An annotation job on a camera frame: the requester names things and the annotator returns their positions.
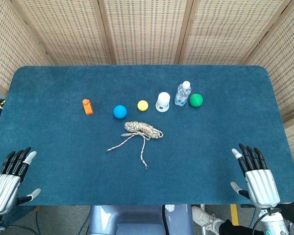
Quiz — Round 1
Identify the woven bamboo folding screen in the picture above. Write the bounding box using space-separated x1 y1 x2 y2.
0 0 294 172

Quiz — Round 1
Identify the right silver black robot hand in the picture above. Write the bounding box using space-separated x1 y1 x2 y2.
230 143 281 210

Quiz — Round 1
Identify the clear plastic water bottle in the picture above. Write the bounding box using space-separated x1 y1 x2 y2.
174 81 192 107

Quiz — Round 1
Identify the orange toy block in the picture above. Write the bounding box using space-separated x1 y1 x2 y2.
82 98 94 116

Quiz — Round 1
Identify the blue foam ball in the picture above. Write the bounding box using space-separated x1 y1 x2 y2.
113 105 128 119

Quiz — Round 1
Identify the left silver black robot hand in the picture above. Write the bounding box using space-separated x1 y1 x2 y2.
0 146 42 216

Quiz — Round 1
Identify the green foam ball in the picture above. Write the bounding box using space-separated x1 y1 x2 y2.
189 93 204 108

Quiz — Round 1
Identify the blue carpet table mat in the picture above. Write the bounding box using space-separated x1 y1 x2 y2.
0 65 294 225

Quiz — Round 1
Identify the braided beige rope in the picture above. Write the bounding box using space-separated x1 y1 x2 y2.
106 121 164 169

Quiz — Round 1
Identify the white floral paper cup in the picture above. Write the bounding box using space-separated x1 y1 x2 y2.
155 92 171 113

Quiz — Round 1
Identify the yellow foam ball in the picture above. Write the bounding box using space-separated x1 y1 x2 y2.
137 100 149 112

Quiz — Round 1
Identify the white sneaker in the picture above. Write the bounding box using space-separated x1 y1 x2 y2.
191 205 225 232

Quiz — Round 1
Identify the blue-grey robot torso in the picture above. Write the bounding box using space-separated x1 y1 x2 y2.
88 204 194 235

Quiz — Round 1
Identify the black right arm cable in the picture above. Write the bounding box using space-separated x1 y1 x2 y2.
250 210 279 235

